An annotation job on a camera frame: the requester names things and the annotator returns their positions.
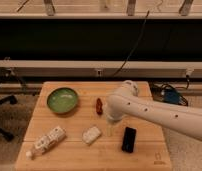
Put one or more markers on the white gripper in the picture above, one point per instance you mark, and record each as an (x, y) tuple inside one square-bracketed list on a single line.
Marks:
[(111, 122)]

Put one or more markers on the white sponge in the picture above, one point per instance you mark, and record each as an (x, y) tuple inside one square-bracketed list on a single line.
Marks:
[(91, 135)]

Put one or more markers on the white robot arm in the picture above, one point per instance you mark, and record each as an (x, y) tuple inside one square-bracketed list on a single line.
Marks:
[(124, 100)]

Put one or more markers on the green ceramic bowl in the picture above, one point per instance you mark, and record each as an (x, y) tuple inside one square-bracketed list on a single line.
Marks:
[(62, 100)]

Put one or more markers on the red chili pepper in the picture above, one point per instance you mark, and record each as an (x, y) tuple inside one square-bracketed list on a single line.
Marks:
[(99, 105)]

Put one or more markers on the black rectangular phone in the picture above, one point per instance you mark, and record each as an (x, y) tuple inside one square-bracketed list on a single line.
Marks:
[(128, 140)]

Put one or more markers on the wooden cutting board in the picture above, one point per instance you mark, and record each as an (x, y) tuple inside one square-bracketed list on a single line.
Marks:
[(105, 154)]

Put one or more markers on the blue power box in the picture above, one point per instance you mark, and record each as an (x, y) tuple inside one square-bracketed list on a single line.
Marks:
[(171, 97)]

